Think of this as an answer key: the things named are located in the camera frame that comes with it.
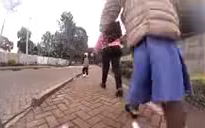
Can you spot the person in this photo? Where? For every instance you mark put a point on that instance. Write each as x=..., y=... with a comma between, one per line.
x=110, y=60
x=156, y=66
x=85, y=65

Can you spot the red brick path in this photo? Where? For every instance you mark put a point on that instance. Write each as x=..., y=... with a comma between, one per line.
x=85, y=101

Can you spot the row of trees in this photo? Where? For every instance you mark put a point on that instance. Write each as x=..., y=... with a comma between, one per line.
x=68, y=36

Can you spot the grey stone kerb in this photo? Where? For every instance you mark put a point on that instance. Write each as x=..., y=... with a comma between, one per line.
x=50, y=91

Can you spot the robot's own part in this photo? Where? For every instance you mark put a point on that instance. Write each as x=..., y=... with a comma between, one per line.
x=135, y=125
x=65, y=126

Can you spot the brick paved road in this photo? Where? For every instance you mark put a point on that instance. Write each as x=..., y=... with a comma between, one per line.
x=20, y=86

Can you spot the white boundary wall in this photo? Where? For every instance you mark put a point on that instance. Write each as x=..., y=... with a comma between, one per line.
x=26, y=59

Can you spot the grey stone block wall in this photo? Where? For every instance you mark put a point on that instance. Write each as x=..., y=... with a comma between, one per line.
x=197, y=53

